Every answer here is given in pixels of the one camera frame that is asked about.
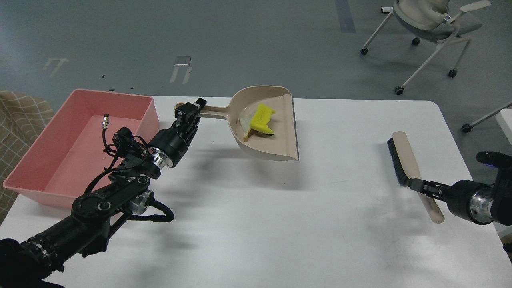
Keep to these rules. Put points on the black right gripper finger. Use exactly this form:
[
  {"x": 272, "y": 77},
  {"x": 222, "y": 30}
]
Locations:
[
  {"x": 418, "y": 181},
  {"x": 432, "y": 191}
]

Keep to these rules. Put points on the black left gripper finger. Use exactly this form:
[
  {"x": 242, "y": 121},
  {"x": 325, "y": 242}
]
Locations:
[
  {"x": 187, "y": 116},
  {"x": 200, "y": 103}
]

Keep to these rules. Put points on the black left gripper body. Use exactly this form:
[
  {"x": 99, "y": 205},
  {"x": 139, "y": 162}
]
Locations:
[{"x": 173, "y": 142}]

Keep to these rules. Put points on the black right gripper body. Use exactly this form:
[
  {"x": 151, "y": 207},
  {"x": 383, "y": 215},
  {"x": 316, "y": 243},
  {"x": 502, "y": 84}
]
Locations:
[{"x": 470, "y": 201}]

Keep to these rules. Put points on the beige hand brush black bristles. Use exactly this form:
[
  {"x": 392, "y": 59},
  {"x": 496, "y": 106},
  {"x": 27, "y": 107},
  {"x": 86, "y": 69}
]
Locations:
[{"x": 406, "y": 169}]

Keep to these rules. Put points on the beige scrap strip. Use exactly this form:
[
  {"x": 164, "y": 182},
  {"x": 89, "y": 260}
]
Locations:
[{"x": 246, "y": 128}]

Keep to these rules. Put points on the yellow sponge piece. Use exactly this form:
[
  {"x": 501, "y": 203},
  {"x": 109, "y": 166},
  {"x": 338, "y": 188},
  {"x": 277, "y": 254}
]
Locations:
[{"x": 259, "y": 122}]

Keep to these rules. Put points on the beige plastic dustpan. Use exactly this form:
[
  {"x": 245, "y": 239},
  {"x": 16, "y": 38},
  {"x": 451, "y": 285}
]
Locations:
[{"x": 283, "y": 145}]

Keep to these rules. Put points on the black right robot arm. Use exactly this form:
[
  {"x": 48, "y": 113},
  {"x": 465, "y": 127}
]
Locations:
[{"x": 501, "y": 209}]

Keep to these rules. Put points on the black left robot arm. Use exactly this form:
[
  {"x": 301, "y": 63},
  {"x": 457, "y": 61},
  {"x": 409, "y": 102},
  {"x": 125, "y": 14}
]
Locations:
[{"x": 120, "y": 193}]

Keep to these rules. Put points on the pink plastic bin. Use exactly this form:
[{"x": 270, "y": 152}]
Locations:
[{"x": 69, "y": 153}]

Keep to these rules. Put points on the beige checkered cloth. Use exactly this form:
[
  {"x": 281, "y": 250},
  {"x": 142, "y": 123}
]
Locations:
[{"x": 22, "y": 119}]

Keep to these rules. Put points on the white office chair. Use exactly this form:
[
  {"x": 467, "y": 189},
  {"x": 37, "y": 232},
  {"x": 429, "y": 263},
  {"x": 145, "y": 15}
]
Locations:
[{"x": 435, "y": 21}]

